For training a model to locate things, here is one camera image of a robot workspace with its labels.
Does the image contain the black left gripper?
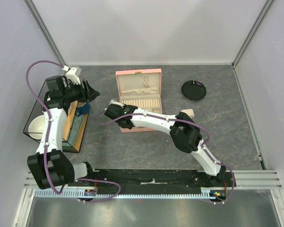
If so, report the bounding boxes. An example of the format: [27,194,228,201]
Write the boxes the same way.
[62,79,100,103]

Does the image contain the pink jewelry box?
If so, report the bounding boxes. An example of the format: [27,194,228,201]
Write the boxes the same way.
[115,68,164,133]

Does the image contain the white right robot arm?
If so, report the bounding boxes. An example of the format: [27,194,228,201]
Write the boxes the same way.
[92,76,226,186]

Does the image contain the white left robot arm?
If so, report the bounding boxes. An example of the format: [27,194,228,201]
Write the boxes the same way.
[27,76,99,190]

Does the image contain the blue mug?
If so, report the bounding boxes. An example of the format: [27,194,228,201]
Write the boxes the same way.
[75,102,90,117]

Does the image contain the wooden board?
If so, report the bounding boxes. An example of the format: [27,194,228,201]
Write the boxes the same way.
[62,101,89,153]

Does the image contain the white round bowl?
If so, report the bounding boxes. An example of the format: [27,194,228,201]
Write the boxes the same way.
[28,115,45,140]

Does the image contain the black round plate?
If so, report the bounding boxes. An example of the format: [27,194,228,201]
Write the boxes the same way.
[181,80,206,101]

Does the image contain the hair clips on plate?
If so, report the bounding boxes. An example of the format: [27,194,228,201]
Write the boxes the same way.
[192,80,202,86]

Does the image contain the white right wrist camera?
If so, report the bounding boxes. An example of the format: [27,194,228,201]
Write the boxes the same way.
[110,99,124,107]

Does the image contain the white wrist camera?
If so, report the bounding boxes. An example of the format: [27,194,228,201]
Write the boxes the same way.
[62,65,82,85]
[110,99,124,107]

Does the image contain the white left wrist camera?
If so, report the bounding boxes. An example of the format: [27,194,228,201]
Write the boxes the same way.
[62,65,82,85]

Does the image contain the black wire rack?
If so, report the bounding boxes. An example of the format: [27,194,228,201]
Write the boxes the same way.
[22,79,84,153]

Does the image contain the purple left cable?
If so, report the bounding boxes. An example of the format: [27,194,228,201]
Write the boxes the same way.
[26,60,121,204]

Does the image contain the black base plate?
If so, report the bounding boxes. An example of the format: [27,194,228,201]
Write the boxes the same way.
[69,169,236,194]

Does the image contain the slotted cable duct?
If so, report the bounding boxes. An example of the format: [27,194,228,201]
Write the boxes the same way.
[34,188,222,199]

